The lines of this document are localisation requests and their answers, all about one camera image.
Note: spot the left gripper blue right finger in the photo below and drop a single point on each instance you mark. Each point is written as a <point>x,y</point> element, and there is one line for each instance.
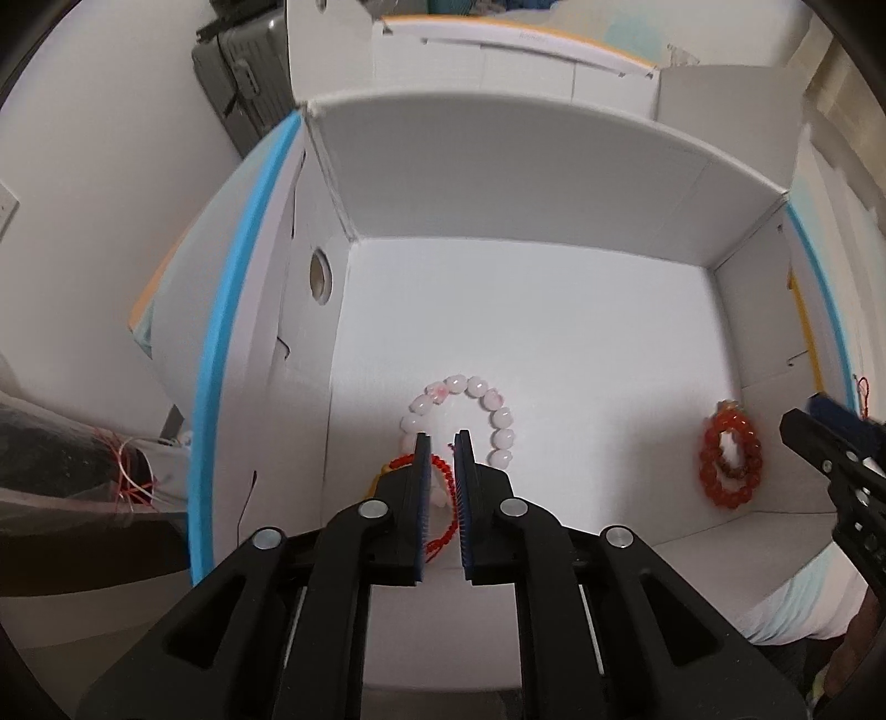
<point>468,499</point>

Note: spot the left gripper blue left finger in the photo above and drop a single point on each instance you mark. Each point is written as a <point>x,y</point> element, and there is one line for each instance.
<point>418,498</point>

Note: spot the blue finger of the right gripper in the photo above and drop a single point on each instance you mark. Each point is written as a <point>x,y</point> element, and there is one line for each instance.
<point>841,420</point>
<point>820,447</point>

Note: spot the red string bracelet gold tube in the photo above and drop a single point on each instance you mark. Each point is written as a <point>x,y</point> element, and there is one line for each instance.
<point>442,495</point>

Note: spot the white cardboard box blue trim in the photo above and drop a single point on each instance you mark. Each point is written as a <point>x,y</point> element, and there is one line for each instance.
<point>461,225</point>

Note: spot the clear plastic bag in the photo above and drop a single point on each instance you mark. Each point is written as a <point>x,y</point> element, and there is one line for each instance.
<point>60,474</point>

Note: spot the grey suitcase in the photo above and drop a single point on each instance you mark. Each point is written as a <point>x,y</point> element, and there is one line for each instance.
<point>241,60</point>

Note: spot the white wall socket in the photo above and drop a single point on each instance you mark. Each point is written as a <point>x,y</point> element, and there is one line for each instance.
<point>8,206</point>

